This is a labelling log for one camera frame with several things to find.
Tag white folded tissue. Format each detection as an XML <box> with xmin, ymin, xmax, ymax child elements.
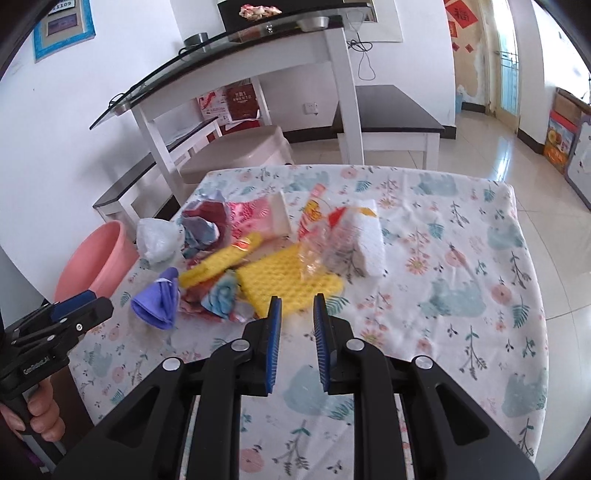
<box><xmin>349</xmin><ymin>199</ymin><xmax>386</xmax><ymax>277</ymax></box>

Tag dark red gift bag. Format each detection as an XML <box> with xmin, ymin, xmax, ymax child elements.
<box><xmin>225</xmin><ymin>83</ymin><xmax>259</xmax><ymax>122</ymax></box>

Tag dark-top white bench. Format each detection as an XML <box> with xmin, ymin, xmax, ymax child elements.
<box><xmin>356</xmin><ymin>85</ymin><xmax>444</xmax><ymax>171</ymax></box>
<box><xmin>93</xmin><ymin>117</ymin><xmax>221</xmax><ymax>229</ymax></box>

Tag pink plastic basin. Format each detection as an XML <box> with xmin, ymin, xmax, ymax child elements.
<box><xmin>53</xmin><ymin>221</ymin><xmax>138</xmax><ymax>302</ymax></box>

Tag grey children drawing board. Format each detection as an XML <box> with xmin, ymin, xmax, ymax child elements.
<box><xmin>565</xmin><ymin>115</ymin><xmax>591</xmax><ymax>209</ymax></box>

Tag white plastic bag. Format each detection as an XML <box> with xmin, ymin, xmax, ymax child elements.
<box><xmin>136</xmin><ymin>218</ymin><xmax>184</xmax><ymax>265</ymax></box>

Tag flower vase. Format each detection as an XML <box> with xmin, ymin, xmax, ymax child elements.
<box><xmin>239</xmin><ymin>4</ymin><xmax>283</xmax><ymax>21</ymax></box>

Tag fruit cardboard box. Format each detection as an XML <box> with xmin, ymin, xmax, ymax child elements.
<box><xmin>543</xmin><ymin>110</ymin><xmax>577</xmax><ymax>174</ymax></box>

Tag yellow foam net roll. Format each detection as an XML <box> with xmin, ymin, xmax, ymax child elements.
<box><xmin>178</xmin><ymin>232</ymin><xmax>263</xmax><ymax>289</ymax></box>

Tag wall socket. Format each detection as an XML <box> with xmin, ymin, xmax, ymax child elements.
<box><xmin>304</xmin><ymin>102</ymin><xmax>318</xmax><ymax>115</ymax></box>

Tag balcony door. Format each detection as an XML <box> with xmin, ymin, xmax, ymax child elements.
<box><xmin>483</xmin><ymin>0</ymin><xmax>520</xmax><ymax>134</ymax></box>

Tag white red gift bag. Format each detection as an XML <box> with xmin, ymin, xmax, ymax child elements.
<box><xmin>197</xmin><ymin>87</ymin><xmax>231</xmax><ymax>125</ymax></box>

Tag purple bag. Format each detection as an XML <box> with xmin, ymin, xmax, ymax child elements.
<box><xmin>131</xmin><ymin>267</ymin><xmax>180</xmax><ymax>330</ymax></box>

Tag right dark-top white bench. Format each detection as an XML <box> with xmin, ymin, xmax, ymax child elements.
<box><xmin>356</xmin><ymin>85</ymin><xmax>444</xmax><ymax>171</ymax></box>

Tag beige plastic stool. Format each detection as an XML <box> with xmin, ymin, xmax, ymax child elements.
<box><xmin>179</xmin><ymin>125</ymin><xmax>294</xmax><ymax>185</ymax></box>

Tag dark mug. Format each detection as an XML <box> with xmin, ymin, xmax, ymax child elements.
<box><xmin>183</xmin><ymin>32</ymin><xmax>208</xmax><ymax>48</ymax></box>

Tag wooden desk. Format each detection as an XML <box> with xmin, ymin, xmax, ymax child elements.
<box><xmin>553</xmin><ymin>87</ymin><xmax>591</xmax><ymax>124</ymax></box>

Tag white glass-top high table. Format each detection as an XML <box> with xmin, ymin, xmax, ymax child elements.
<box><xmin>94</xmin><ymin>2</ymin><xmax>370</xmax><ymax>202</ymax></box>

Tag pink white paper cup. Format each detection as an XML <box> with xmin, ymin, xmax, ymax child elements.
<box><xmin>228</xmin><ymin>192</ymin><xmax>291</xmax><ymax>240</ymax></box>

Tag left hand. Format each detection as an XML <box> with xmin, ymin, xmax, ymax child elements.
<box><xmin>1</xmin><ymin>379</ymin><xmax>65</xmax><ymax>442</ymax></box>

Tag left dark-top white bench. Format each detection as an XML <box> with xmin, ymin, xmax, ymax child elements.
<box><xmin>93</xmin><ymin>117</ymin><xmax>221</xmax><ymax>229</ymax></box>

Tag eyeglasses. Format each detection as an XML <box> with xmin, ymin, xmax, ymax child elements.
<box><xmin>108</xmin><ymin>93</ymin><xmax>125</xmax><ymax>108</ymax></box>

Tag maroon blue wrapper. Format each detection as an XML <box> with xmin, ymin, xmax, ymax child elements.
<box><xmin>180</xmin><ymin>270</ymin><xmax>256</xmax><ymax>323</ymax></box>
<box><xmin>177</xmin><ymin>200</ymin><xmax>231</xmax><ymax>260</ymax></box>

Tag blue framed picture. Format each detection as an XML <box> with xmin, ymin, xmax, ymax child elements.
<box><xmin>33</xmin><ymin>0</ymin><xmax>96</xmax><ymax>62</ymax></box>

